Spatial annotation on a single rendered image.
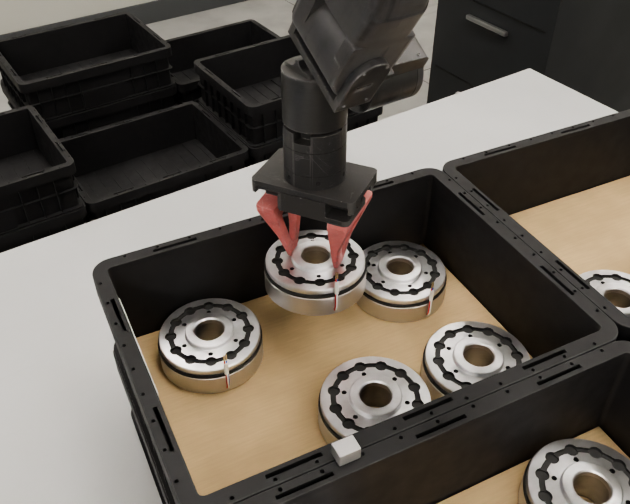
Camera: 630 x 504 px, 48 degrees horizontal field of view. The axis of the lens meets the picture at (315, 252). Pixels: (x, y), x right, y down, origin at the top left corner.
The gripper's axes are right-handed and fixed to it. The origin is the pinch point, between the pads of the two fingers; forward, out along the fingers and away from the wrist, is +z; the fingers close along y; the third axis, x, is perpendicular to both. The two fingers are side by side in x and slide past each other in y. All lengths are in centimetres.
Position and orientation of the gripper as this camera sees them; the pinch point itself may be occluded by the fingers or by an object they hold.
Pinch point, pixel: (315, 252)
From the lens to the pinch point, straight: 71.5
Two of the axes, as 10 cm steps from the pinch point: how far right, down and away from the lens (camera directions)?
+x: -4.1, 5.6, -7.2
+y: -9.1, -2.5, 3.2
